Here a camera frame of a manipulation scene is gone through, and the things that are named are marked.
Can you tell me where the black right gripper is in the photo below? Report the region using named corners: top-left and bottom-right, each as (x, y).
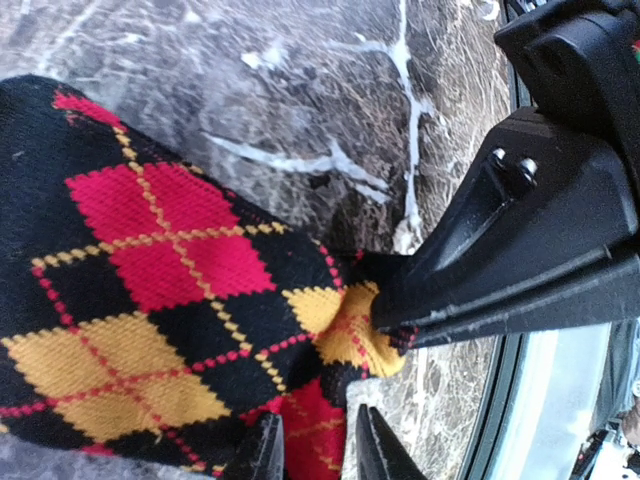
top-left (494, 1), bottom-right (639, 170)

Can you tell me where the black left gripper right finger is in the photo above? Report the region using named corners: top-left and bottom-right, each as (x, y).
top-left (355, 404), bottom-right (425, 480)

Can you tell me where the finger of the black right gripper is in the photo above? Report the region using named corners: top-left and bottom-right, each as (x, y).
top-left (372, 108), bottom-right (639, 347)

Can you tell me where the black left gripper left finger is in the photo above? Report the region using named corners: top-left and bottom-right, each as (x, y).
top-left (223, 412), bottom-right (285, 480)

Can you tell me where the black red yellow argyle sock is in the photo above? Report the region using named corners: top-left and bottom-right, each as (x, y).
top-left (1, 75), bottom-right (415, 479)

